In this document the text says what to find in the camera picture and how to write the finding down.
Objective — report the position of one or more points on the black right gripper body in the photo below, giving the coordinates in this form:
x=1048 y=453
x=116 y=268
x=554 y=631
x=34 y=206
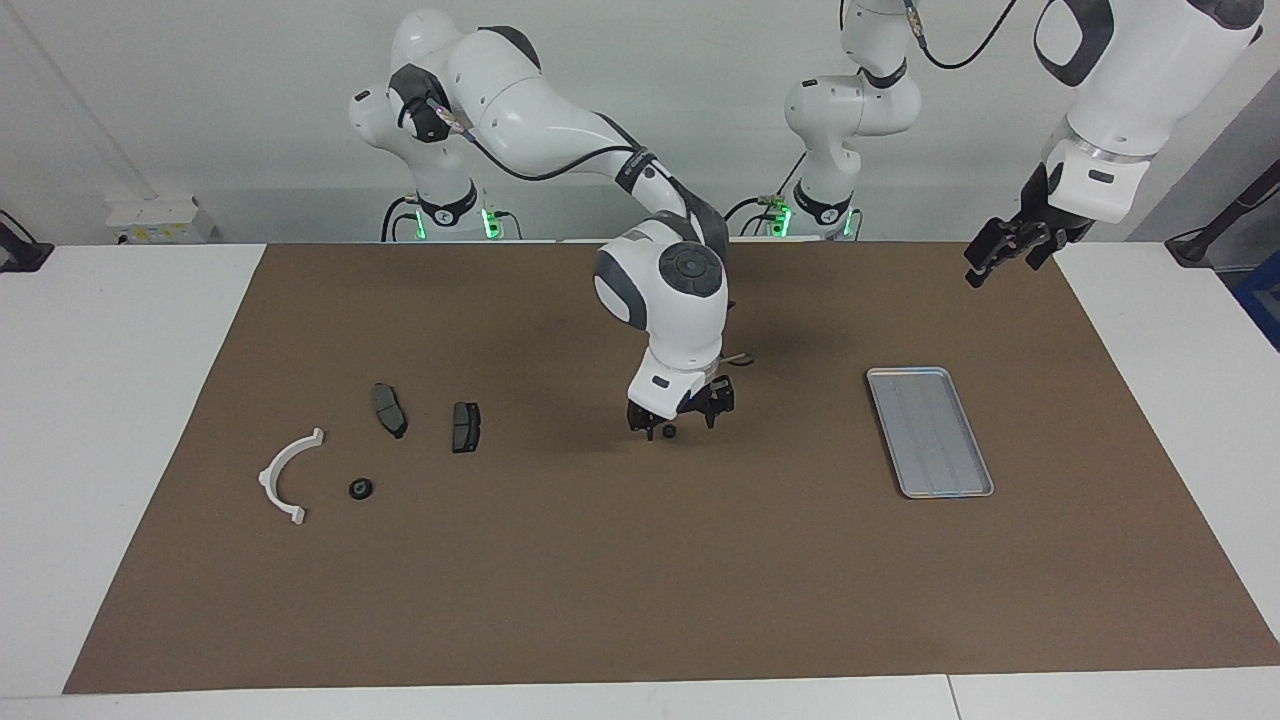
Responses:
x=718 y=395

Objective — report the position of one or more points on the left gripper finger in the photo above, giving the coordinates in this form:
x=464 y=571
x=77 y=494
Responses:
x=1047 y=250
x=990 y=248

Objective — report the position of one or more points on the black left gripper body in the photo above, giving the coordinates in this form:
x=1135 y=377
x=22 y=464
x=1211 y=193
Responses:
x=1045 y=220

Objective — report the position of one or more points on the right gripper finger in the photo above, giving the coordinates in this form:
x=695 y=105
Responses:
x=641 y=422
x=716 y=417

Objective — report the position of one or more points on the large black bearing gear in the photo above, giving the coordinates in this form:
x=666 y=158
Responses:
x=361 y=488

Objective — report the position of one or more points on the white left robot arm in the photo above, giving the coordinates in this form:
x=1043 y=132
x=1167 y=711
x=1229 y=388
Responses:
x=1130 y=80

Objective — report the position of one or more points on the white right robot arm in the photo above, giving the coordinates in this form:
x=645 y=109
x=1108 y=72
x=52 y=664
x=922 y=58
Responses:
x=670 y=320

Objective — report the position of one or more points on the silver metal tray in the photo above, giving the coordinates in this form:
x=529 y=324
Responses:
x=930 y=435

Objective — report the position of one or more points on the brown table mat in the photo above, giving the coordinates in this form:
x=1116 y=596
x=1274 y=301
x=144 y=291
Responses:
x=650 y=560

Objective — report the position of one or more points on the black stand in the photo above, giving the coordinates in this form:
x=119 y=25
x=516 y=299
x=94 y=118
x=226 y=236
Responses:
x=1195 y=245

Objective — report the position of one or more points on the rectangular dark brake pad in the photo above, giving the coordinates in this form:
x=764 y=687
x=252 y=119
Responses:
x=466 y=427

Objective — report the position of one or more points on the blue object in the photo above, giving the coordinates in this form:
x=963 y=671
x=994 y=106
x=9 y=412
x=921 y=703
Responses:
x=1262 y=300

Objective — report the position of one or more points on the curved dark brake pad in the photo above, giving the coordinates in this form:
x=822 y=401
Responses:
x=388 y=408

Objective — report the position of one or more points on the black table clamp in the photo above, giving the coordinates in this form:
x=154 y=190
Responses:
x=25 y=258

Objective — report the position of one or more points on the white semicircular bracket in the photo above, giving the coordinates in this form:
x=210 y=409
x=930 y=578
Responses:
x=268 y=482

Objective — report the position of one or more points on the white wall box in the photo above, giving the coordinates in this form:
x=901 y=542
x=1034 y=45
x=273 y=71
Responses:
x=160 y=220

